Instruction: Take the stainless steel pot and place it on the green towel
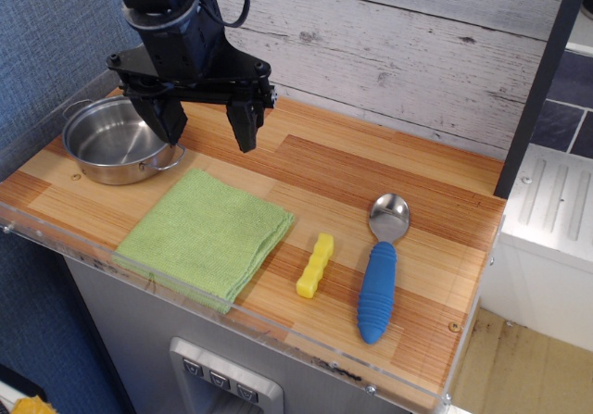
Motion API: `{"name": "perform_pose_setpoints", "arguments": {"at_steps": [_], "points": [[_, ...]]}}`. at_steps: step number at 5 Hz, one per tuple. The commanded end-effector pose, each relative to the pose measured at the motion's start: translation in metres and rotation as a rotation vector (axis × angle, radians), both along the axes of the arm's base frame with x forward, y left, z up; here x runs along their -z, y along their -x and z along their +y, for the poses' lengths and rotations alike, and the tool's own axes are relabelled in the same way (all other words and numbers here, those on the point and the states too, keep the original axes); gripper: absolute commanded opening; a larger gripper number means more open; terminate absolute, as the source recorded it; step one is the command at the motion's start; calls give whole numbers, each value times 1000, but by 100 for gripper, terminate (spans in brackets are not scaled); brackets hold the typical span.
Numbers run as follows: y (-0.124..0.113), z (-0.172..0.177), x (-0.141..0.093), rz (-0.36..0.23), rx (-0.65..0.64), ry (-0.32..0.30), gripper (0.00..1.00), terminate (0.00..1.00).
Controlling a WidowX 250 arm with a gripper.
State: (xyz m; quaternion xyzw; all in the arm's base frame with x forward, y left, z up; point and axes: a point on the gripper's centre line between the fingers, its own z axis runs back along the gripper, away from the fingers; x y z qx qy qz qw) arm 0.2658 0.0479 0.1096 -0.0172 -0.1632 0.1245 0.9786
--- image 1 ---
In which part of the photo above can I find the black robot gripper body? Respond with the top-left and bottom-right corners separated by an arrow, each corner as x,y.
107,13 -> 277,108

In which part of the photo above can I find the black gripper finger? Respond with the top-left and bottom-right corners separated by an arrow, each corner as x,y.
226,101 -> 264,153
131,97 -> 187,144

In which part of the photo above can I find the silver metal pan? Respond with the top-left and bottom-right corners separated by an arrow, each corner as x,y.
62,96 -> 186,185

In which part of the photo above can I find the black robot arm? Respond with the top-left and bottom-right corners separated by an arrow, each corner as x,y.
107,0 -> 277,153

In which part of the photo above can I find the green folded cloth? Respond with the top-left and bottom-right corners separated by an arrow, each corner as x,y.
113,169 -> 295,314

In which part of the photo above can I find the yellow plastic toy block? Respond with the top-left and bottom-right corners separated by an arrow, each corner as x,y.
296,232 -> 334,298

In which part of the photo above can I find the clear acrylic table guard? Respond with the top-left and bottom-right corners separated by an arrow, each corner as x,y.
1,205 -> 489,413

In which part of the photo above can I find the silver button control panel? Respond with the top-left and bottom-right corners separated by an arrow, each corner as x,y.
170,337 -> 284,413

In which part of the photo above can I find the yellow object bottom left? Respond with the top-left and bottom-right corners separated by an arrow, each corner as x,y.
11,396 -> 57,414

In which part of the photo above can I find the white ridged cabinet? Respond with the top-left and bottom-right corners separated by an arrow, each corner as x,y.
480,144 -> 592,350

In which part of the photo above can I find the blue handled metal spoon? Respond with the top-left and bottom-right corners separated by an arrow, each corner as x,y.
357,194 -> 410,345

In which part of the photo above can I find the dark vertical post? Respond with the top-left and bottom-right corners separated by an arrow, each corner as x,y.
494,0 -> 583,199

